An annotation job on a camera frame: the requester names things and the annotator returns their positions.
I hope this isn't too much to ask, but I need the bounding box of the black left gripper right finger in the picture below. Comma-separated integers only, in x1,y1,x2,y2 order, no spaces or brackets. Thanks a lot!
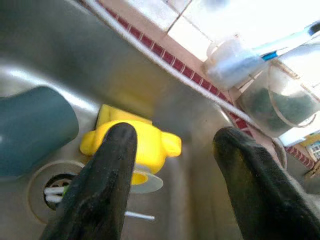
212,126,320,240

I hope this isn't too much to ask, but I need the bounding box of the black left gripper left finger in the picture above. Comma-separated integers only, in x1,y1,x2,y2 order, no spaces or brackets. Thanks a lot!
39,122,138,240

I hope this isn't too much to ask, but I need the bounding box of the yellow bowl with grey base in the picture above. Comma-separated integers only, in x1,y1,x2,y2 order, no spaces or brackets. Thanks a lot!
79,119,183,195

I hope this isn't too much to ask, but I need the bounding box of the dark blue mug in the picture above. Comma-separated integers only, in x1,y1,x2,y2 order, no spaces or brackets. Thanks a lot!
0,86,80,177

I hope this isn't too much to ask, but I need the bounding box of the clear plastic bucket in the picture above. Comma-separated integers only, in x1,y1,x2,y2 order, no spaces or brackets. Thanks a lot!
236,62,320,138

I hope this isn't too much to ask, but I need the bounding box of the stainless steel sink basin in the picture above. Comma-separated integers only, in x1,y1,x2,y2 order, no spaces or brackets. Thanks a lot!
0,0,251,240

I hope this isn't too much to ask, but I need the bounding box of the translucent toothbrush cup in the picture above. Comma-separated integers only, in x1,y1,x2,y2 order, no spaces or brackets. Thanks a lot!
203,37,270,91

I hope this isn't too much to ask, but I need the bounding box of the blue and white toothbrush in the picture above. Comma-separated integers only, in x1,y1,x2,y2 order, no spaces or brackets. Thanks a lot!
259,48,320,62

